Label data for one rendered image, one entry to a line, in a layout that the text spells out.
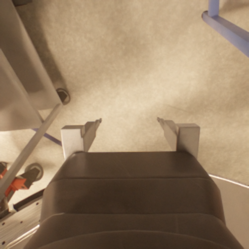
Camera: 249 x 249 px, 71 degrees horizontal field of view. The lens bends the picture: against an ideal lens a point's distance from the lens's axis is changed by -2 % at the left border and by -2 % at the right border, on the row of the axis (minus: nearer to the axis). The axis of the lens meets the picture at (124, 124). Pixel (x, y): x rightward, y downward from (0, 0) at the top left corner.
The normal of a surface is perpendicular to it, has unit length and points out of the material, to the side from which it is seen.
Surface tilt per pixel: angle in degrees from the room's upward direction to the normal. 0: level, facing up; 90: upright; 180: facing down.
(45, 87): 0
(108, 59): 0
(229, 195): 90
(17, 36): 0
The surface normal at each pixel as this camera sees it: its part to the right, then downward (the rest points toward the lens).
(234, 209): -0.22, -0.77
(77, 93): -0.12, 0.63
